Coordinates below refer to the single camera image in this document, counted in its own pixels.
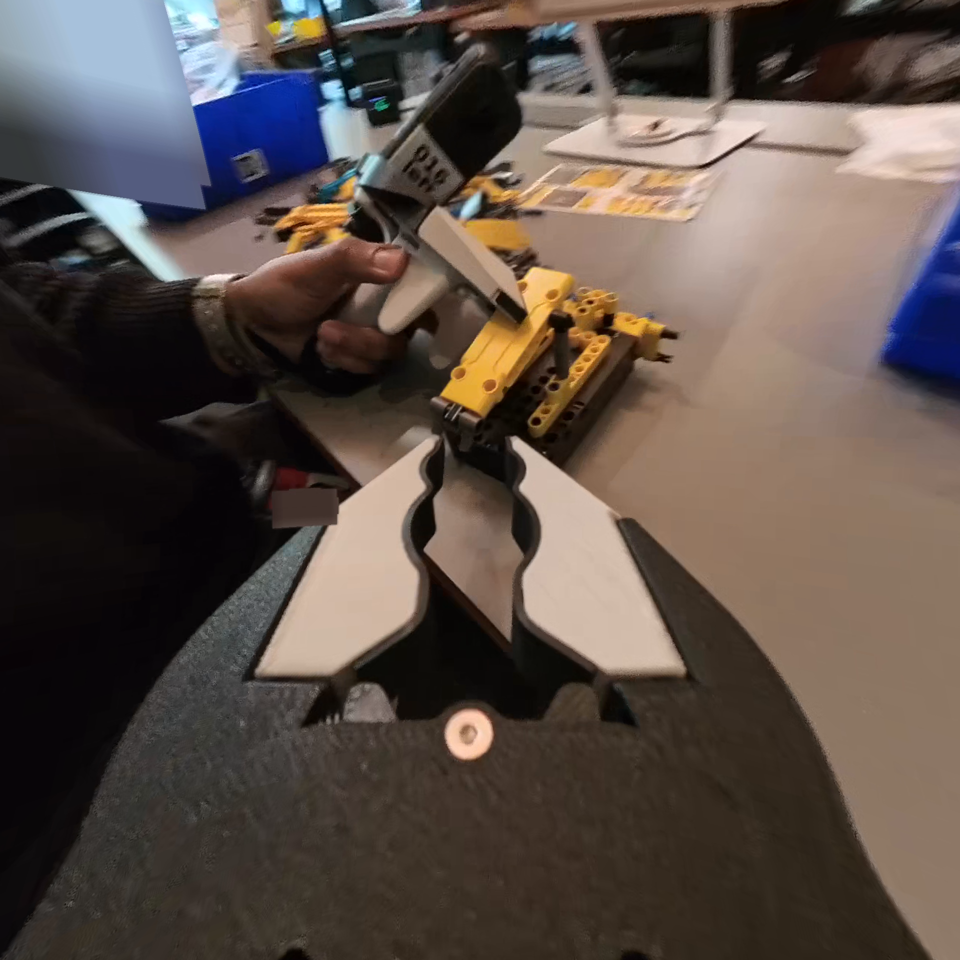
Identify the red badge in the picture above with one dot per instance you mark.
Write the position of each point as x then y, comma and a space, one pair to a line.
289, 478

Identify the pile of small brick parts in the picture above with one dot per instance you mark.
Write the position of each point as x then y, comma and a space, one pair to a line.
315, 221

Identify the silver wristwatch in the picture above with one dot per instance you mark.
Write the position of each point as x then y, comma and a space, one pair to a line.
214, 322

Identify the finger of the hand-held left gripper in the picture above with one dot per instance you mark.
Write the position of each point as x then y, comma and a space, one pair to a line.
465, 247

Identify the white paper sheets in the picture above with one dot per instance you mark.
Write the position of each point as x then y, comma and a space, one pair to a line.
907, 146

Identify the blue storage bin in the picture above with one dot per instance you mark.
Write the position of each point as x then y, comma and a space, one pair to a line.
930, 315
277, 120

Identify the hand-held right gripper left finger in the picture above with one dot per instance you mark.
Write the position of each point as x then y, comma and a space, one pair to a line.
345, 600

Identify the yellow panel with grey shafts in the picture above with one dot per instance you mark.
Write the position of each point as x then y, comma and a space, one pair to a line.
502, 345

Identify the illustrated instruction sheet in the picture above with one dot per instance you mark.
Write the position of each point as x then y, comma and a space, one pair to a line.
622, 191

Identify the person's left hand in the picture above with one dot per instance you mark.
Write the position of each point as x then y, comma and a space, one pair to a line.
285, 300

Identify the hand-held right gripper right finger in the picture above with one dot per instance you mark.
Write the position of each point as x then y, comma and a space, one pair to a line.
592, 592

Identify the black and yellow brick assembly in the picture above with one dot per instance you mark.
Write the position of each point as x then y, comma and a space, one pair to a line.
592, 360

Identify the person's left forearm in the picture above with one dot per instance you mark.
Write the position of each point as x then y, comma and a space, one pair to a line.
112, 322

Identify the white monitor stand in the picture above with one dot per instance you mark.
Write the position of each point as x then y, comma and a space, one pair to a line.
675, 146

